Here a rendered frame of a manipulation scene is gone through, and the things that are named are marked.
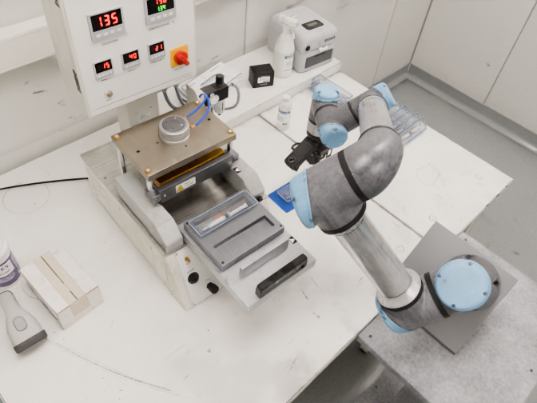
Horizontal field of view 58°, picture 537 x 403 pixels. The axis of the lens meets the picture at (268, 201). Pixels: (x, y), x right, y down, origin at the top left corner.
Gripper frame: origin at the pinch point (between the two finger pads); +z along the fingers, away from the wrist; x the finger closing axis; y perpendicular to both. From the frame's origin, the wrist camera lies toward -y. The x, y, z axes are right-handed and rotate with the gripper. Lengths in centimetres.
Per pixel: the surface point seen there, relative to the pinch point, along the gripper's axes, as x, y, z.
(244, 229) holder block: -14.8, -39.3, -17.8
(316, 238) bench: -18.4, -10.8, 5.6
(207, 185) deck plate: 7.1, -34.8, -12.1
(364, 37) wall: 77, 129, 27
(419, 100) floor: 54, 181, 79
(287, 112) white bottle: 25.8, 15.4, -3.9
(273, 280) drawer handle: -32, -44, -20
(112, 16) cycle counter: 26, -47, -59
